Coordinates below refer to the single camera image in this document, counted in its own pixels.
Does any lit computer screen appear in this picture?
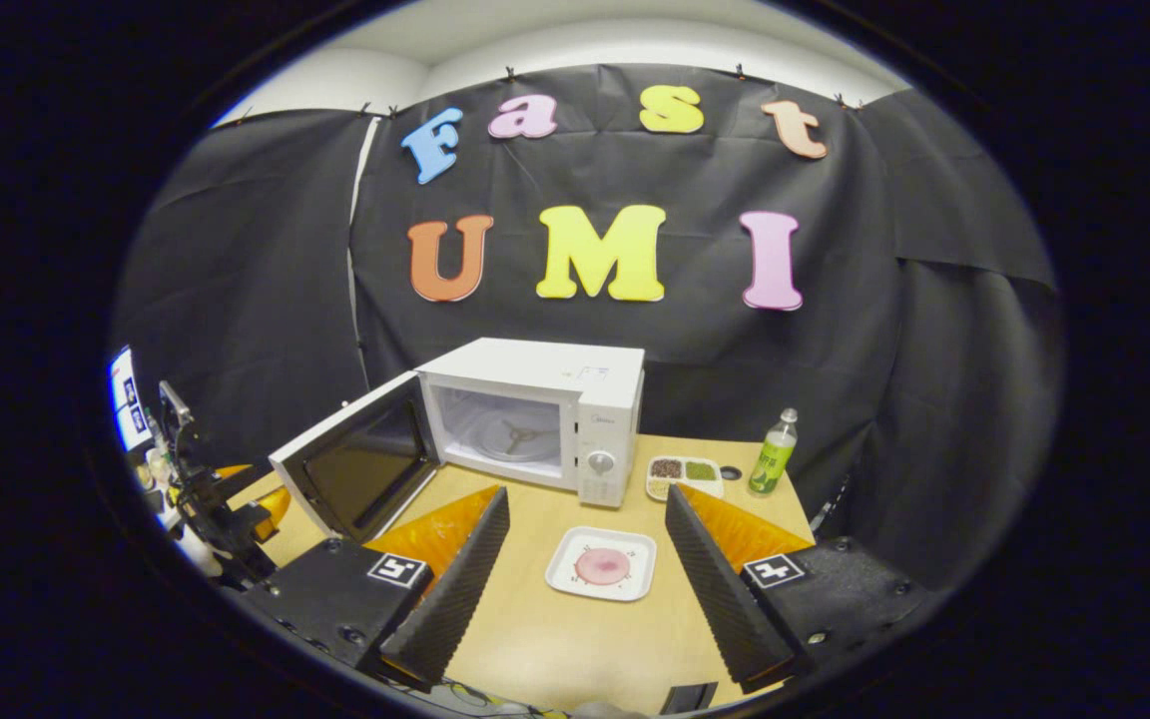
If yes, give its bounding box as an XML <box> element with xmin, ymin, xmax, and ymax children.
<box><xmin>110</xmin><ymin>345</ymin><xmax>153</xmax><ymax>452</ymax></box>

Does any glass turntable tray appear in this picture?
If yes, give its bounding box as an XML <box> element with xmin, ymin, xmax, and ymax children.
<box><xmin>472</xmin><ymin>412</ymin><xmax>563</xmax><ymax>466</ymax></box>

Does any green tea bottle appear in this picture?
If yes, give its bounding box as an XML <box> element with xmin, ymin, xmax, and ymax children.
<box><xmin>748</xmin><ymin>407</ymin><xmax>799</xmax><ymax>496</ymax></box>

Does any white microwave oven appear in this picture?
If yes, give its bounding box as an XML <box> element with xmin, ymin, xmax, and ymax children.
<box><xmin>269</xmin><ymin>338</ymin><xmax>646</xmax><ymax>545</ymax></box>

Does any pink round meat slice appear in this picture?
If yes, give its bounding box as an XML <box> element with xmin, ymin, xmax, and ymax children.
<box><xmin>575</xmin><ymin>547</ymin><xmax>633</xmax><ymax>587</ymax></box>

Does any white divided dish with beans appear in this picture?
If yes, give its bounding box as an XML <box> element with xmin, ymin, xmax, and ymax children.
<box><xmin>646</xmin><ymin>455</ymin><xmax>725</xmax><ymax>502</ymax></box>

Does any white square food plate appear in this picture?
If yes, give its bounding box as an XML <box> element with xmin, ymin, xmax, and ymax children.
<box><xmin>545</xmin><ymin>526</ymin><xmax>658</xmax><ymax>603</ymax></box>

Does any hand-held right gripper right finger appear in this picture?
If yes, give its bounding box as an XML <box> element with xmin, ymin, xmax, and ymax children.
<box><xmin>665</xmin><ymin>482</ymin><xmax>935</xmax><ymax>695</ymax></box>

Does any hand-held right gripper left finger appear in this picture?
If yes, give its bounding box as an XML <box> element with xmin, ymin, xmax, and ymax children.
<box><xmin>226</xmin><ymin>486</ymin><xmax>513</xmax><ymax>693</ymax></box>

